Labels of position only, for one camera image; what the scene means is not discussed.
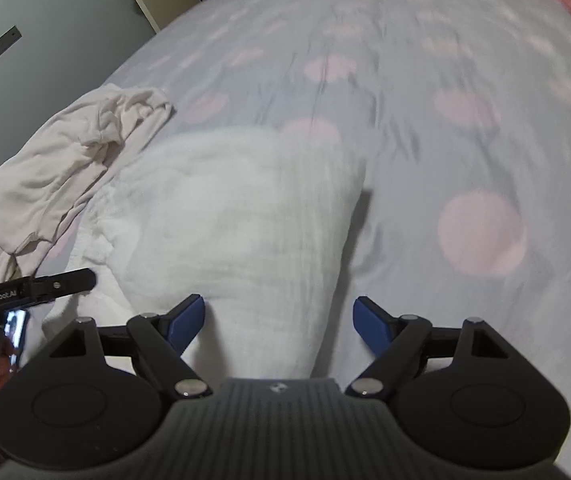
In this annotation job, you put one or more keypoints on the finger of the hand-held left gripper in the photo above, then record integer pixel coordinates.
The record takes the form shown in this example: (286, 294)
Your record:
(65, 282)

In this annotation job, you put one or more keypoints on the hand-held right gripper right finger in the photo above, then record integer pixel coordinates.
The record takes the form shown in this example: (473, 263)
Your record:
(373, 322)

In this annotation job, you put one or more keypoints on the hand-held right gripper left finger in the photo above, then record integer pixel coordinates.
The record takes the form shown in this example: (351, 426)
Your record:
(188, 322)

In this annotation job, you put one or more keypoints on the white crinkled pants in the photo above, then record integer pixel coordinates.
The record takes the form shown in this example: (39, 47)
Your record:
(225, 220)

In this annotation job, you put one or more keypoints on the cream long-sleeve shirt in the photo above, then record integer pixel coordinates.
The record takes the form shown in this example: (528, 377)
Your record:
(65, 160)

